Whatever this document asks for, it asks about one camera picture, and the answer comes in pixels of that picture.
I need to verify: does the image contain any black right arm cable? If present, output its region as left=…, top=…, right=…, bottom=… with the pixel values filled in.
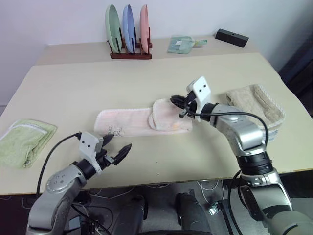
left=193, top=111, right=269, bottom=145

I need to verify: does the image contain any small green packaged item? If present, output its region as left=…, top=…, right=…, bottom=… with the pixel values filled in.
left=192, top=39, right=209, bottom=48

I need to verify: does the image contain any white floor cable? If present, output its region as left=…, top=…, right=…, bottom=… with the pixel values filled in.
left=199, top=180, right=222, bottom=205

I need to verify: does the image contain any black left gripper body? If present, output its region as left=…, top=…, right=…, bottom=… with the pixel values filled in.
left=96, top=148, right=116, bottom=171

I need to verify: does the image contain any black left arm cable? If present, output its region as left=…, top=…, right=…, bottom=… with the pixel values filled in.
left=36, top=133, right=83, bottom=197

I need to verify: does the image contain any small metal floor bracket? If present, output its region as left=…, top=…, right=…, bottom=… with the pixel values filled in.
left=208, top=202, right=222, bottom=216

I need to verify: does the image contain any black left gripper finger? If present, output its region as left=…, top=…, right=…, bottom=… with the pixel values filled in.
left=114, top=143, right=133, bottom=166
left=102, top=134, right=114, bottom=149

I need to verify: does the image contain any dark rounded robot leg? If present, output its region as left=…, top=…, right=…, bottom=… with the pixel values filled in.
left=175, top=191, right=212, bottom=234
left=117, top=194, right=149, bottom=233

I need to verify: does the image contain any black cable under table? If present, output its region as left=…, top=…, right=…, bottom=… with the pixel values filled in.
left=227, top=170, right=243, bottom=235

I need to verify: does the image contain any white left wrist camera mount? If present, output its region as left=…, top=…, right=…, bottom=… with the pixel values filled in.
left=79, top=132, right=105, bottom=173

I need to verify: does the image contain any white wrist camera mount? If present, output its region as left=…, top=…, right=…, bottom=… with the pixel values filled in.
left=186, top=76, right=212, bottom=122
left=79, top=132, right=105, bottom=173

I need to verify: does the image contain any green folded towel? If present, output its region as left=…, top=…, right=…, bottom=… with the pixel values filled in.
left=0, top=118, right=58, bottom=170

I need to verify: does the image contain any black rectangular box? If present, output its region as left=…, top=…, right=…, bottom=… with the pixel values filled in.
left=215, top=28, right=250, bottom=48

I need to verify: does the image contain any blue plate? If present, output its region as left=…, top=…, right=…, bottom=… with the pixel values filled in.
left=122, top=3, right=136, bottom=53

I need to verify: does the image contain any green plate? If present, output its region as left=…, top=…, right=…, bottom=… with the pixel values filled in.
left=105, top=4, right=122, bottom=53

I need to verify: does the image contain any pink plate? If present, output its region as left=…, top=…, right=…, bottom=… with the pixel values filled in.
left=139, top=4, right=150, bottom=55

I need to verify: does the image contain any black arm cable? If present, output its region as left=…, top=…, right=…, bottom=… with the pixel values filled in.
left=193, top=111, right=269, bottom=145
left=36, top=133, right=83, bottom=197

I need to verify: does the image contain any brown wooden plate rack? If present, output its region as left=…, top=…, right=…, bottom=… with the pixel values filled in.
left=106, top=26, right=153, bottom=60

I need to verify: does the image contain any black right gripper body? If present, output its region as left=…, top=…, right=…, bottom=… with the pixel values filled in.
left=179, top=92, right=198, bottom=118

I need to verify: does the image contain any dark furniture beside table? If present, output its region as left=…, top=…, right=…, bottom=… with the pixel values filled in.
left=278, top=34, right=313, bottom=98

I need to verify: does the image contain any beige folded towel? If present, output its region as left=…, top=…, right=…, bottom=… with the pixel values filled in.
left=225, top=83, right=286, bottom=143

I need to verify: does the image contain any teal packaged cloth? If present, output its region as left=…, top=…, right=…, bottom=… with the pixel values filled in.
left=167, top=35, right=193, bottom=55

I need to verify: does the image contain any pink towel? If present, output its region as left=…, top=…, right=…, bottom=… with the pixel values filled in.
left=93, top=98, right=193, bottom=138

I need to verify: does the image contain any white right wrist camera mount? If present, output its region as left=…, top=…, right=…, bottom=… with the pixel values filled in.
left=186, top=76, right=212, bottom=122

